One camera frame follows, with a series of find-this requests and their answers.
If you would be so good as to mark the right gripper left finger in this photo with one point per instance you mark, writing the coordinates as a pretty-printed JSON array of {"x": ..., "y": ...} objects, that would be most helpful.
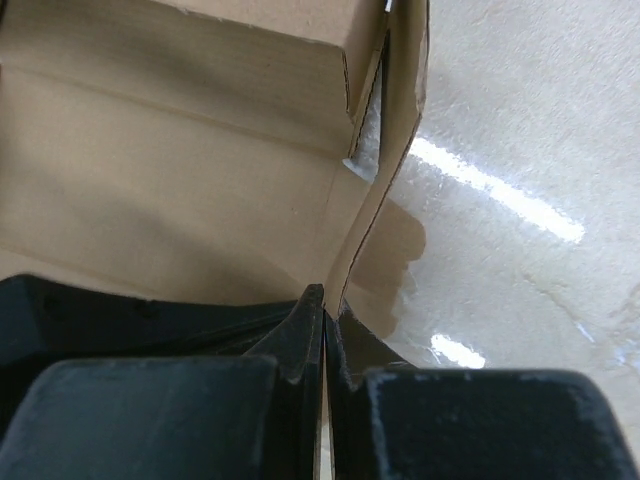
[{"x": 253, "y": 415}]

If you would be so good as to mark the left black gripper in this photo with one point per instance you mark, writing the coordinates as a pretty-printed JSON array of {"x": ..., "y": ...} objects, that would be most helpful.
[{"x": 43, "y": 322}]

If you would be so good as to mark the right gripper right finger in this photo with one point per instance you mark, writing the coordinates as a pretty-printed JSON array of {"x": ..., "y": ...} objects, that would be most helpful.
[{"x": 392, "y": 420}]

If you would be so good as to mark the brown cardboard box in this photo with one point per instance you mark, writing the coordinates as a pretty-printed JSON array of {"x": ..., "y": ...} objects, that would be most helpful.
[{"x": 206, "y": 152}]

